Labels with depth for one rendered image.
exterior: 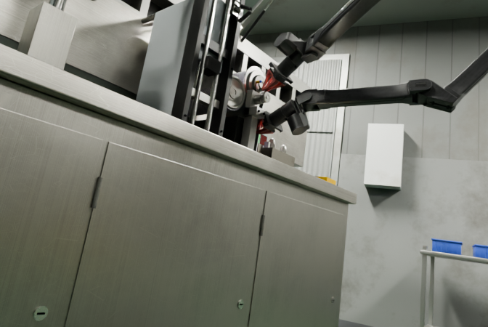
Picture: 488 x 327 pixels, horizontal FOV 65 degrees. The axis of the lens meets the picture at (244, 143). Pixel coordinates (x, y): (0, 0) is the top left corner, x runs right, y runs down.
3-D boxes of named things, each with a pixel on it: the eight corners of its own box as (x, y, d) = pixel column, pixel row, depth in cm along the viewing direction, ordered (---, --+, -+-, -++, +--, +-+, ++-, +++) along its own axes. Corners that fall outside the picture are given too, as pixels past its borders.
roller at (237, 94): (220, 102, 132) (226, 70, 135) (173, 109, 148) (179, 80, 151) (242, 113, 140) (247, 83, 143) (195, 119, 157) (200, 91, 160)
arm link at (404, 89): (430, 91, 131) (431, 75, 121) (430, 107, 129) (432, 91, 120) (305, 100, 147) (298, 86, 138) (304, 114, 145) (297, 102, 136)
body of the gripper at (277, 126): (279, 134, 149) (295, 123, 145) (263, 125, 142) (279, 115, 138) (275, 120, 152) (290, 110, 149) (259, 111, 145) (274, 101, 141)
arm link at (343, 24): (412, -18, 97) (414, -45, 103) (395, -31, 96) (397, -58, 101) (314, 67, 133) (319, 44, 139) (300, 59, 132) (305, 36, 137)
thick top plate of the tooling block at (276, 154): (270, 162, 146) (272, 147, 148) (198, 163, 172) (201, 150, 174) (293, 171, 158) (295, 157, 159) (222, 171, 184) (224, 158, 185)
